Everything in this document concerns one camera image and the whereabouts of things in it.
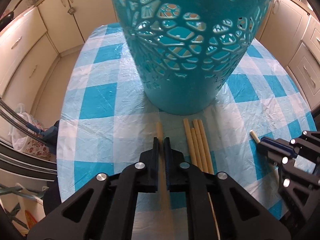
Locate cream chopstick apart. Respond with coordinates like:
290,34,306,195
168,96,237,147
249,129,260,144

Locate cream chopstick bundle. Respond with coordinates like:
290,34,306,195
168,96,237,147
191,128,203,171
197,119,214,174
193,119,209,173
183,118,197,166
156,121,175,239

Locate teal perforated plastic basket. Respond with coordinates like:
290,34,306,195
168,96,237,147
112,0,273,115

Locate cream kitchen cabinets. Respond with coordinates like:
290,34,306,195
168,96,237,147
1,0,116,125

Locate blue white checkered tablecloth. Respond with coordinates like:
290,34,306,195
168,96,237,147
56,22,318,240

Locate floral plastic container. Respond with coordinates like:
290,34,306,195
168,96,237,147
10,103,58,160

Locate black frying pan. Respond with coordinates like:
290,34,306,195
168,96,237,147
0,0,23,31

